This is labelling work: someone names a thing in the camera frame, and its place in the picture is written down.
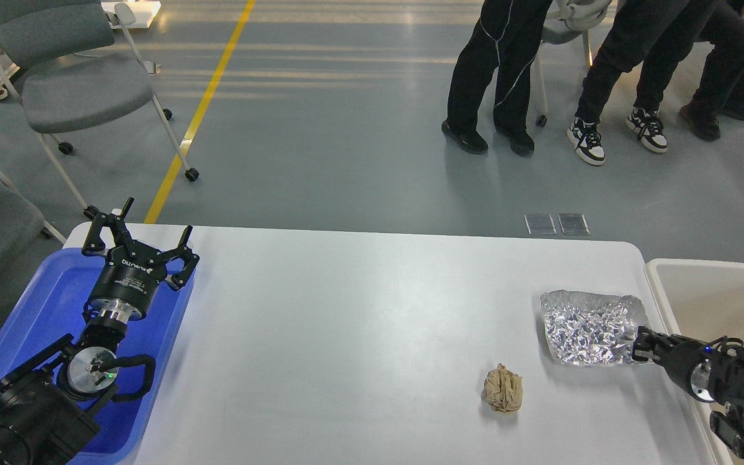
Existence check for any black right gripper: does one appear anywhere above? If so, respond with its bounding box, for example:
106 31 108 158
631 327 716 403

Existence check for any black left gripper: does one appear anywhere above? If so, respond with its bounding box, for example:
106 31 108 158
81 198 199 324

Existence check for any silver foil bag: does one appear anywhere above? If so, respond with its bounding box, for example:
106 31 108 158
540 289 649 367

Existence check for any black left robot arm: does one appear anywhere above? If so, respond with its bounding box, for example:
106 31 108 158
0 200 199 464

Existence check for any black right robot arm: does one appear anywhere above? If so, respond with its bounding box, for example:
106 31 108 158
632 326 744 459

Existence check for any beige plastic bin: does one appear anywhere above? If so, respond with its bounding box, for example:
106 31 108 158
646 259 744 464

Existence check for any blue plastic tray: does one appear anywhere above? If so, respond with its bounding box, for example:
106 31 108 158
0 248 194 464

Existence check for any right metal floor plate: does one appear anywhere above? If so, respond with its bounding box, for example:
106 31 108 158
558 214 590 236

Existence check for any metal floor plate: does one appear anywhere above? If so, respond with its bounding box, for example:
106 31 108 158
524 214 557 236
558 214 590 236

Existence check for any crumpled brown paper ball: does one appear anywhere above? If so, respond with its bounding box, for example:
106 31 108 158
482 363 524 414

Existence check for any left metal floor plate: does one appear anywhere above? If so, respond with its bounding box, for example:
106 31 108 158
524 214 557 236

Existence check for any white equipment base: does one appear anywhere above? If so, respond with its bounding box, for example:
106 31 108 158
101 1 161 30

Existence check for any person with black-white sneakers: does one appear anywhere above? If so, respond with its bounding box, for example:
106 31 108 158
566 0 718 167

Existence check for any seated person in dark trousers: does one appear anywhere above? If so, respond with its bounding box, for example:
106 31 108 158
679 1 744 141

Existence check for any white swivel chair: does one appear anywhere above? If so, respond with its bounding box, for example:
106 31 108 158
532 1 612 129

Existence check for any person in black striped trousers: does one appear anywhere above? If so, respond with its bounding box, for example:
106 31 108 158
442 1 552 156

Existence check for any grey chair with white frame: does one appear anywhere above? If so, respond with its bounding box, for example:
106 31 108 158
0 1 180 209

